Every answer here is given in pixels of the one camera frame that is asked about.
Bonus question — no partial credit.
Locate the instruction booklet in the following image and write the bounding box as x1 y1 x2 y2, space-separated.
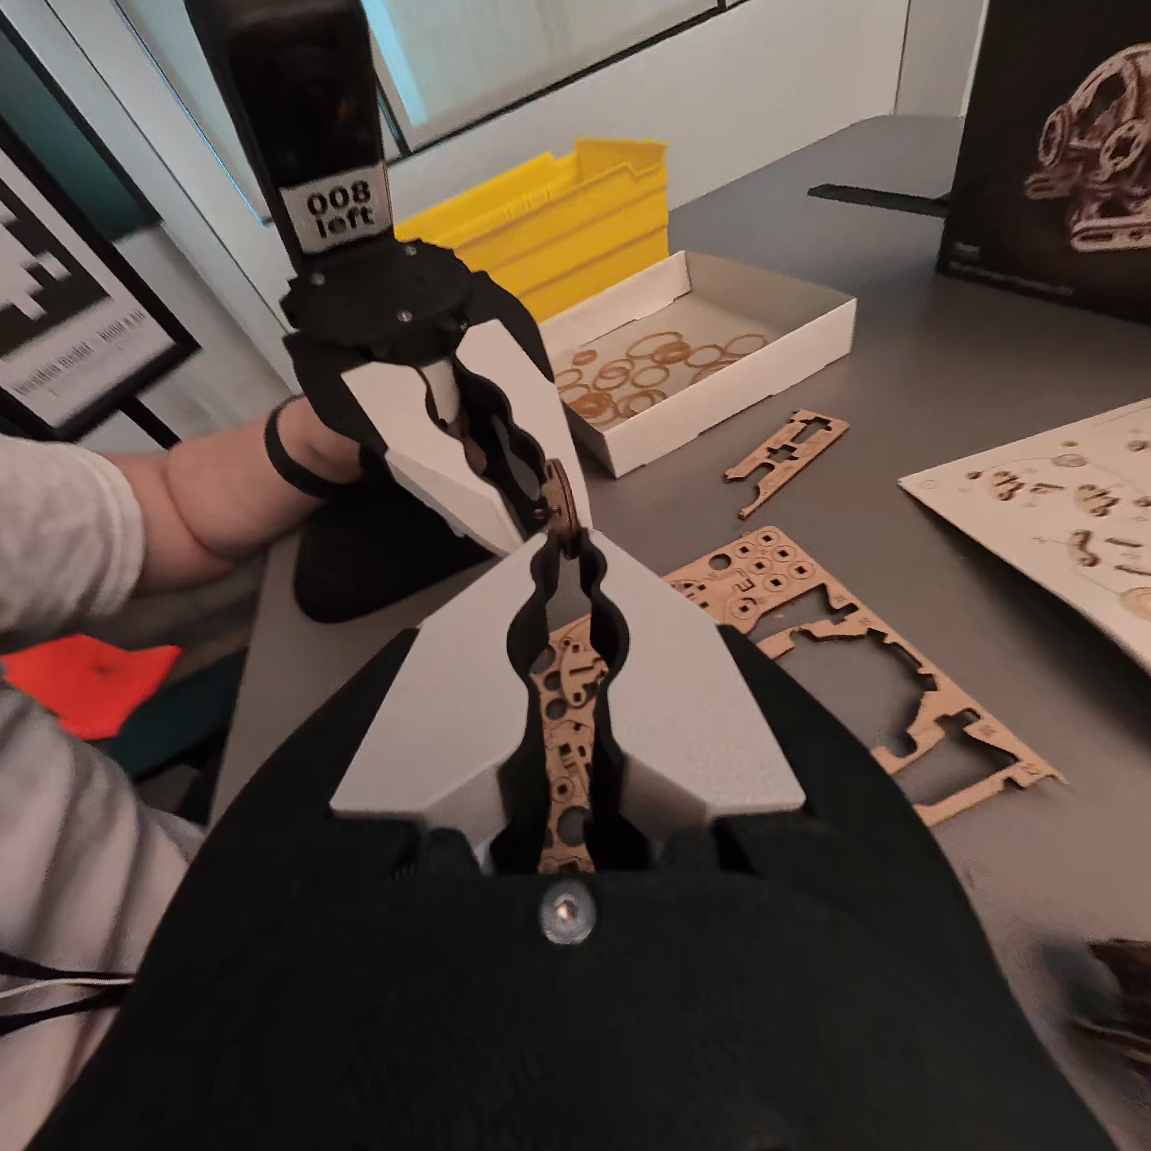
900 399 1151 676

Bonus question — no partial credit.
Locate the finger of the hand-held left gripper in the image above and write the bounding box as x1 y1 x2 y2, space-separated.
342 355 533 558
457 319 593 536

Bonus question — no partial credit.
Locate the person's grey shirt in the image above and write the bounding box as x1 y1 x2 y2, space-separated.
0 432 217 1151

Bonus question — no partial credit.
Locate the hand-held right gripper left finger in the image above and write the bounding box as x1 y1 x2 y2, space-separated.
329 530 580 872

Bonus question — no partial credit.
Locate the orange flat object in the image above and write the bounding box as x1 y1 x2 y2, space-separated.
0 633 184 741

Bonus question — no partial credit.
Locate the black cable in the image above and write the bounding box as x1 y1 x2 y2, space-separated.
0 951 137 1037

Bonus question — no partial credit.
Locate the person's left hand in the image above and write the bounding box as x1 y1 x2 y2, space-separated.
301 403 372 494

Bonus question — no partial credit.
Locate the framed marker sign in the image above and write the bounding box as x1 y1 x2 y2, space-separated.
0 112 204 451

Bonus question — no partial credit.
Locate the black cable slot cover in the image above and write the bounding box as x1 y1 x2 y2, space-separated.
807 182 957 220

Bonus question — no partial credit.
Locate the large wooden part sheet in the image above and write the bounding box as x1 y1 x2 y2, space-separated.
529 525 1069 875

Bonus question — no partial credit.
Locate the dark brown blurred object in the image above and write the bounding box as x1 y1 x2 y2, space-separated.
1044 935 1151 1072

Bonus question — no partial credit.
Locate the white cable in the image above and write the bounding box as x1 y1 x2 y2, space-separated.
0 979 132 1000

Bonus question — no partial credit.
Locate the small wooden model part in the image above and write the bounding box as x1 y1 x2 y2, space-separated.
536 457 584 561

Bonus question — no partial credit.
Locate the white cardboard box tray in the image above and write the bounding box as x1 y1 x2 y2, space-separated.
540 250 858 480

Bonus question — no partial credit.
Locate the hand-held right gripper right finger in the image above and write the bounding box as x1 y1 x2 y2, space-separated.
574 529 809 872

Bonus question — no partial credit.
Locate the person's left forearm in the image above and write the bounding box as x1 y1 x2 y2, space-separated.
126 404 317 602

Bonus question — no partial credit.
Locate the notched wooden sheet strip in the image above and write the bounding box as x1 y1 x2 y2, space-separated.
723 409 852 522

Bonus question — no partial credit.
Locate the black model kit box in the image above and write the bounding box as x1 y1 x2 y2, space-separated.
936 0 1151 325

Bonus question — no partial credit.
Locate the pile of tan rubber bands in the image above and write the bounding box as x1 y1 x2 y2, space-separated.
553 331 770 425

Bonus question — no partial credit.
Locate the yellow plastic bin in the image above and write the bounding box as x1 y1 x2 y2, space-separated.
396 137 672 325

